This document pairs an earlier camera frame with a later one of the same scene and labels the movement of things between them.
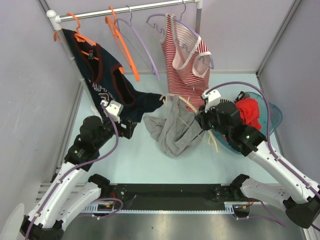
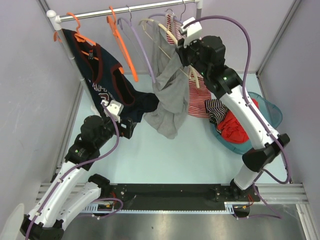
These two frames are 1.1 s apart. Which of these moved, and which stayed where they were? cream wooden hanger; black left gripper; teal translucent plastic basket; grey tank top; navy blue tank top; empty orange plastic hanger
Moved: cream wooden hanger; grey tank top
Stayed: black left gripper; empty orange plastic hanger; navy blue tank top; teal translucent plastic basket
